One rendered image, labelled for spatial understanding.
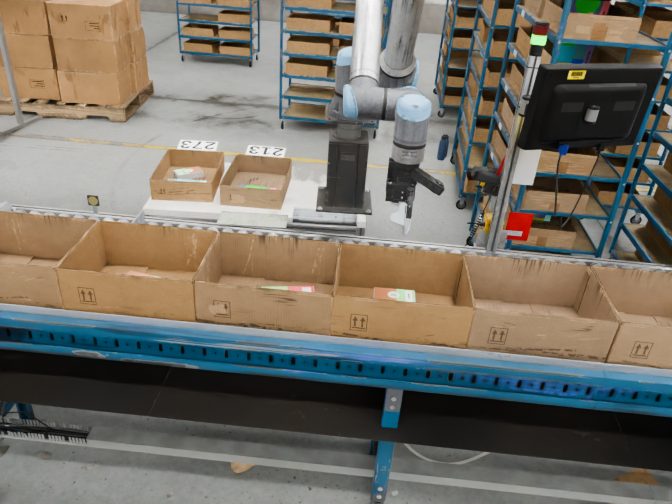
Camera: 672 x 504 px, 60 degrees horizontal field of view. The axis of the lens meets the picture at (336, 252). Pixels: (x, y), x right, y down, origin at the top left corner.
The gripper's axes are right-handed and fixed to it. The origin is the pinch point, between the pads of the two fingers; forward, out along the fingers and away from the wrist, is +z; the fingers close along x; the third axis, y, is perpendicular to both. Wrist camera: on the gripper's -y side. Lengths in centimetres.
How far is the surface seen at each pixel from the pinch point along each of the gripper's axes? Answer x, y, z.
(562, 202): -111, -82, 39
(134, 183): -250, 193, 115
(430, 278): -7.6, -10.3, 22.9
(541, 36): -63, -43, -44
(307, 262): -7.5, 29.8, 20.8
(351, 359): 28.1, 12.8, 29.0
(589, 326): 21, -51, 16
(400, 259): -7.7, 0.0, 16.8
